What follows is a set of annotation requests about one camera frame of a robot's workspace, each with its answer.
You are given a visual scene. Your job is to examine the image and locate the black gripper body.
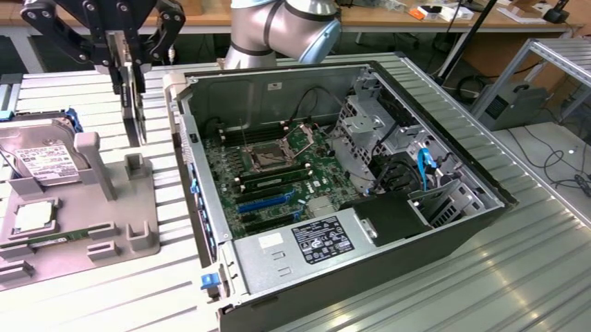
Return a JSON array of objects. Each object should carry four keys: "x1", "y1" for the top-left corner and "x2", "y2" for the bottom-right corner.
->
[{"x1": 55, "y1": 0, "x2": 157, "y2": 66}]

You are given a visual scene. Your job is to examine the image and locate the green graphics card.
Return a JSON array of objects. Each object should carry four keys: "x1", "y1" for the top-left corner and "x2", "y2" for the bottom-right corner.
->
[{"x1": 107, "y1": 30, "x2": 148, "y2": 148}]

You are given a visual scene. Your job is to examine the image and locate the blue disk caddy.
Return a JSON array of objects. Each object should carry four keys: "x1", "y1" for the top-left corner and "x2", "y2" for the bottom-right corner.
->
[{"x1": 0, "y1": 107, "x2": 84, "y2": 136}]

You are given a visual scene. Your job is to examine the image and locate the thin locking lever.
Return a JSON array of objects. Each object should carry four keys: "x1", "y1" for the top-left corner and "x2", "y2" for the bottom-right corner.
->
[{"x1": 239, "y1": 117, "x2": 253, "y2": 149}]

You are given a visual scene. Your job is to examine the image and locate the black RAM slot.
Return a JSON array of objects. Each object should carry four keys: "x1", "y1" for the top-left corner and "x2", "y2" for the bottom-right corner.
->
[
  {"x1": 223, "y1": 131, "x2": 284, "y2": 145},
  {"x1": 220, "y1": 122, "x2": 285, "y2": 136}
]

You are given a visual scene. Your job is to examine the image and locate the silver hard disk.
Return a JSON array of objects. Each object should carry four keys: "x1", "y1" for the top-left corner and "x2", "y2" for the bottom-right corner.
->
[{"x1": 0, "y1": 116, "x2": 92, "y2": 187}]

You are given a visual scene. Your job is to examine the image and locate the metal socket cover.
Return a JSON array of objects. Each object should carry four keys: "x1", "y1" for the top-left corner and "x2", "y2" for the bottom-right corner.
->
[{"x1": 279, "y1": 122, "x2": 324, "y2": 160}]

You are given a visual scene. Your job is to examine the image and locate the CPU socket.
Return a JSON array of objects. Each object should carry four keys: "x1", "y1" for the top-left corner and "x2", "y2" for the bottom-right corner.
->
[{"x1": 247, "y1": 141, "x2": 289, "y2": 172}]

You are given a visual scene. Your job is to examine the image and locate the black RAM stick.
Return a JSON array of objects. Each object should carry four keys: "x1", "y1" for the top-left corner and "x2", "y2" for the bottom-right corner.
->
[{"x1": 239, "y1": 165, "x2": 313, "y2": 193}]

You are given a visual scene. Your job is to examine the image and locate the silver drive cage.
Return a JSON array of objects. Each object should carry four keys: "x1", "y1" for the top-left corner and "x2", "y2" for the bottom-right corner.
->
[{"x1": 335, "y1": 95, "x2": 403, "y2": 174}]

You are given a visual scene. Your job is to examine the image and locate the grey parts rack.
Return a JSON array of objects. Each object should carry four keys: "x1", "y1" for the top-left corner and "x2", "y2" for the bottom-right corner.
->
[{"x1": 0, "y1": 131, "x2": 161, "y2": 284}]

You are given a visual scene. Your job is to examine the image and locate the silver CPU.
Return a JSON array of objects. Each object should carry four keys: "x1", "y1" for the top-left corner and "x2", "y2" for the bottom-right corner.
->
[{"x1": 12, "y1": 202, "x2": 55, "y2": 231}]

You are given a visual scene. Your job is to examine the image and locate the long black expansion slot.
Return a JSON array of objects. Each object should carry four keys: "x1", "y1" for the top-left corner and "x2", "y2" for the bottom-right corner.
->
[{"x1": 233, "y1": 188, "x2": 296, "y2": 205}]

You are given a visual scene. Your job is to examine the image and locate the black and white device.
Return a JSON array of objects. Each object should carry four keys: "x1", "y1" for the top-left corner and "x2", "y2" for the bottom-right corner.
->
[{"x1": 417, "y1": 5, "x2": 445, "y2": 20}]

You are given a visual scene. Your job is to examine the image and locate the green motherboard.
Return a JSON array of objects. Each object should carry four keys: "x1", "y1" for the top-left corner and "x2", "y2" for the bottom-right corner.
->
[{"x1": 203, "y1": 119, "x2": 365, "y2": 239}]

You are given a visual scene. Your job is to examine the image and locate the green RAM stick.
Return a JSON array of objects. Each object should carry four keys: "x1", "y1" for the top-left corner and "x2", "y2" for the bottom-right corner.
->
[{"x1": 0, "y1": 226, "x2": 115, "y2": 248}]

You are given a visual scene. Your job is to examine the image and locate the short black expansion slot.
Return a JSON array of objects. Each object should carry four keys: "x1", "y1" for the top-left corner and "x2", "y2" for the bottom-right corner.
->
[
  {"x1": 244, "y1": 219, "x2": 299, "y2": 235},
  {"x1": 241, "y1": 212, "x2": 296, "y2": 228}
]

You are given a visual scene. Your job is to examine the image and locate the silver chipset heatsink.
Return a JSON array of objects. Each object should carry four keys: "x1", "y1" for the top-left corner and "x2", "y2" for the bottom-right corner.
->
[{"x1": 307, "y1": 197, "x2": 336, "y2": 212}]

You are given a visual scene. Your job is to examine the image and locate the white flat box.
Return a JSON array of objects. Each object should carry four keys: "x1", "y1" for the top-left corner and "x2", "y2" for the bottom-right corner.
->
[{"x1": 437, "y1": 6, "x2": 475, "y2": 21}]

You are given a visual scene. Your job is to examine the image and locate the wooden desk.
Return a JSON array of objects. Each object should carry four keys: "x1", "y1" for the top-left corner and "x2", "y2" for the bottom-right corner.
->
[{"x1": 0, "y1": 0, "x2": 585, "y2": 73}]

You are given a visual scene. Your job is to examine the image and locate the black tripod pole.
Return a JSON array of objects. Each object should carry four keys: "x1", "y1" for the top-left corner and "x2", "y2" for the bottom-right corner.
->
[{"x1": 436, "y1": 0, "x2": 499, "y2": 79}]

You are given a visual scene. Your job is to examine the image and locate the silver power supply unit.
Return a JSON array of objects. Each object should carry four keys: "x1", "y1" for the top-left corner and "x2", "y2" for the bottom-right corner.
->
[{"x1": 232, "y1": 207, "x2": 377, "y2": 295}]

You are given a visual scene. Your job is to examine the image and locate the black plastic shroud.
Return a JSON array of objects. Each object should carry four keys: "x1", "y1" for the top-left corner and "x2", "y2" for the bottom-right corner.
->
[{"x1": 352, "y1": 193, "x2": 433, "y2": 246}]

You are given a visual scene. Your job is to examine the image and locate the open cardboard tray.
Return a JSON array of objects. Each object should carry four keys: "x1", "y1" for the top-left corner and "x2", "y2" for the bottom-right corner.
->
[{"x1": 496, "y1": 0, "x2": 548, "y2": 24}]

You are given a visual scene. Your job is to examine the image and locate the grey box device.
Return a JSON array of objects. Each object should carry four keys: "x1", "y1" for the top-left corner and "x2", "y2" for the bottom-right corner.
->
[{"x1": 479, "y1": 82, "x2": 563, "y2": 131}]

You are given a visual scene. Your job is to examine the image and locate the silver disk bay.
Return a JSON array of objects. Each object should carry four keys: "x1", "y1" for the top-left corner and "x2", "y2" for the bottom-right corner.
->
[{"x1": 405, "y1": 172, "x2": 505, "y2": 230}]

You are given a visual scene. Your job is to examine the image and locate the black webcam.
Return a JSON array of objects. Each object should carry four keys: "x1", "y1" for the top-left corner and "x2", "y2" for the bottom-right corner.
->
[{"x1": 541, "y1": 0, "x2": 572, "y2": 24}]

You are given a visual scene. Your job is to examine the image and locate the black open PC case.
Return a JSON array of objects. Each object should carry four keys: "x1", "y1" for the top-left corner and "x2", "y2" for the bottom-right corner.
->
[{"x1": 161, "y1": 60, "x2": 517, "y2": 332}]

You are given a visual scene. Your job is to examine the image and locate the black looped wire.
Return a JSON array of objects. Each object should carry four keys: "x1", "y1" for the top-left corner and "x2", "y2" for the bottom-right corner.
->
[{"x1": 295, "y1": 86, "x2": 345, "y2": 122}]

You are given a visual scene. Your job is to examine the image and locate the black wire bundle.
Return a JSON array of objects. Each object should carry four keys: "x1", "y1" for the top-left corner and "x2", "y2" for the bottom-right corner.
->
[{"x1": 367, "y1": 155, "x2": 428, "y2": 199}]

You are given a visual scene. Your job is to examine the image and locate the blue wire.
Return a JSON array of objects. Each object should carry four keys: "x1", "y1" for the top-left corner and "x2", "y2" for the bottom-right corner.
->
[{"x1": 416, "y1": 147, "x2": 437, "y2": 193}]

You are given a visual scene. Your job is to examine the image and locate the aluminium profile frame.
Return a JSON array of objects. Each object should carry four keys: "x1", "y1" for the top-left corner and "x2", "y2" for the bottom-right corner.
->
[{"x1": 468, "y1": 37, "x2": 591, "y2": 132}]

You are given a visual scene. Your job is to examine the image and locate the black cable tangle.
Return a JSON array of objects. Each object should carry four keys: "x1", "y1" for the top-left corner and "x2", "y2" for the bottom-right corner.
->
[{"x1": 509, "y1": 126, "x2": 591, "y2": 199}]

